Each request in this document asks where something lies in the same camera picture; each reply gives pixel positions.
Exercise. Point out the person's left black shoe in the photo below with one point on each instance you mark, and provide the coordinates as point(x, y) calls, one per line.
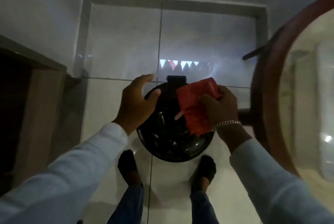
point(129, 166)

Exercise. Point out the person's leg blue jeans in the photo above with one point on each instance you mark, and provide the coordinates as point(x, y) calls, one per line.
point(202, 208)
point(129, 205)

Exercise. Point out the person's left forearm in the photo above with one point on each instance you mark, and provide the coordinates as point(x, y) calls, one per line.
point(65, 174)

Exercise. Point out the black round pan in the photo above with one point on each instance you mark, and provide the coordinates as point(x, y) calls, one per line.
point(169, 137)

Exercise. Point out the person's left hand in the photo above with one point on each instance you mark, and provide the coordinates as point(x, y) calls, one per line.
point(133, 106)

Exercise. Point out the round glass table wooden frame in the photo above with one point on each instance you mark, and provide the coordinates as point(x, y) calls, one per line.
point(268, 95)

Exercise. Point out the person's right hand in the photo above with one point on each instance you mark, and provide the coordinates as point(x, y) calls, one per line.
point(224, 108)

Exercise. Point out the person's right forearm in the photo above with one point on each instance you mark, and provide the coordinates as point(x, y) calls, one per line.
point(266, 179)

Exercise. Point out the person's right fingers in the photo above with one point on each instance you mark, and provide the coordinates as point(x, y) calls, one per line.
point(208, 101)

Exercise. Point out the brown wooden door frame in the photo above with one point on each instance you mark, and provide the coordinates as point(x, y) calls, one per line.
point(36, 106)

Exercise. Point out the person's black shoe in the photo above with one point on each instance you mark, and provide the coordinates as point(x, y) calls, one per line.
point(129, 166)
point(206, 171)

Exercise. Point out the red cloth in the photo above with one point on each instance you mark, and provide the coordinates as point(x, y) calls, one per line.
point(194, 101)

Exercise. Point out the person's right leg blue jeans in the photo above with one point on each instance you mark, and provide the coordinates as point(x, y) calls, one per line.
point(202, 208)

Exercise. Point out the person's left thumb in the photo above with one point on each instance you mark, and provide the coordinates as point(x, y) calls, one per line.
point(152, 96)

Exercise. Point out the person's left leg blue jeans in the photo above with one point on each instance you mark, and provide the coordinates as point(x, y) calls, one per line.
point(129, 205)

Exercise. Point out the person's right black shoe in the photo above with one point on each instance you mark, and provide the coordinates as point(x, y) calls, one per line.
point(206, 171)

